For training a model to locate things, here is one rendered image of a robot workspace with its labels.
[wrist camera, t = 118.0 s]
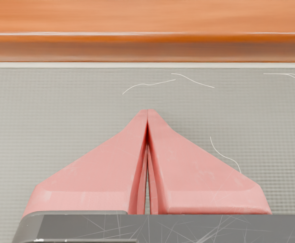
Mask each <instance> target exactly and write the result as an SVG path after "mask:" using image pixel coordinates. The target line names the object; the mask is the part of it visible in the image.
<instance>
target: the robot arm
mask: <svg viewBox="0 0 295 243"><path fill-rule="evenodd" d="M147 173H148V188H149V204H150V215H145V204H146V188H147ZM12 243H295V215H273V214H272V212H271V209H270V207H269V205H268V202H267V200H266V197H265V195H264V193H263V191H262V189H261V187H260V186H259V185H258V184H257V183H255V182H254V181H252V180H251V179H249V178H248V177H246V176H244V175H243V174H241V173H240V172H238V171H237V170H235V169H233V168H232V167H230V166H229V165H227V164H225V163H224V162H222V161H221V160H219V159H218V158H216V157H215V156H213V155H211V154H210V153H208V152H207V151H205V150H203V149H202V148H200V147H199V146H197V145H195V144H194V143H192V142H191V141H189V140H187V139H186V138H184V137H183V136H181V135H180V134H178V133H177V132H175V131H174V130H173V129H172V128H171V127H170V126H169V125H168V124H167V123H166V122H165V121H164V119H163V118H162V117H161V116H160V115H159V114H158V113H157V112H156V110H154V109H148V110H147V109H142V110H140V111H139V112H138V113H137V114H136V115H135V116H134V118H133V119H132V120H131V121H130V122H129V123H128V124H127V125H126V127H125V128H124V129H123V130H122V131H120V132H119V133H118V134H116V135H114V136H113V137H112V138H110V139H108V140H107V141H105V142H104V143H102V144H101V145H99V146H97V147H96V148H94V149H92V150H91V151H89V152H88V153H86V154H85V155H83V156H81V157H80V158H78V159H77V160H75V161H74V162H72V163H71V164H69V165H67V166H66V167H64V168H63V169H61V170H60V171H58V172H56V173H55V174H53V175H52V176H50V177H49V178H47V179H45V180H44V181H42V182H40V183H39V184H38V185H37V186H36V187H35V188H34V190H33V191H32V194H31V196H30V198H29V201H28V203H27V206H26V208H25V211H24V213H23V216H22V218H21V221H20V223H19V226H18V228H17V230H16V233H15V235H14V238H13V240H12Z"/></svg>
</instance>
